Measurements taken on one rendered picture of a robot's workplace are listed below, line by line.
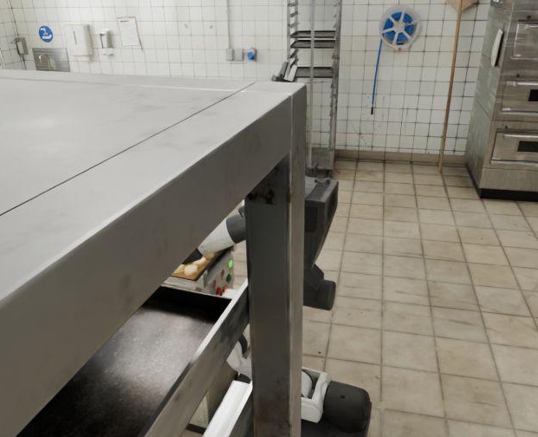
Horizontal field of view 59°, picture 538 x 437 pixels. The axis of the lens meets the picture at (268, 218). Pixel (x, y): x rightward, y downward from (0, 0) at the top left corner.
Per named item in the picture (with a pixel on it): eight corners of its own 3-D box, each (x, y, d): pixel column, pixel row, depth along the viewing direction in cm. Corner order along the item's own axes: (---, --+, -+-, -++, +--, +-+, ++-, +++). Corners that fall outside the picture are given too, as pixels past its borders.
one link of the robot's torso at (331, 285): (335, 299, 189) (338, 260, 181) (327, 318, 178) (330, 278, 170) (269, 286, 198) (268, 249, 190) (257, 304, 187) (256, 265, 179)
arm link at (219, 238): (183, 251, 168) (240, 229, 162) (176, 275, 157) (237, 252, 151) (165, 225, 162) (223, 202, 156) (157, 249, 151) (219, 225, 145)
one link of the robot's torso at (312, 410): (331, 393, 215) (333, 370, 210) (320, 427, 199) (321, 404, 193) (288, 381, 222) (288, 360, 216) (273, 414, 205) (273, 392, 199)
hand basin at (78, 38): (104, 116, 611) (88, 23, 563) (87, 124, 578) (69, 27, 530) (35, 113, 631) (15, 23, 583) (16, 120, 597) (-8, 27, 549)
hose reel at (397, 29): (409, 113, 529) (421, 3, 480) (410, 117, 514) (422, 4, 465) (371, 112, 537) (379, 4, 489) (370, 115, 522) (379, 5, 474)
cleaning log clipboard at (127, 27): (143, 51, 564) (138, 14, 546) (142, 52, 562) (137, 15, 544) (121, 51, 569) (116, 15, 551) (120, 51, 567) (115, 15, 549)
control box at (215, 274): (203, 311, 191) (200, 282, 185) (228, 279, 211) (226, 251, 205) (211, 313, 190) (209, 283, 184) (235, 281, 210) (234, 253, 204)
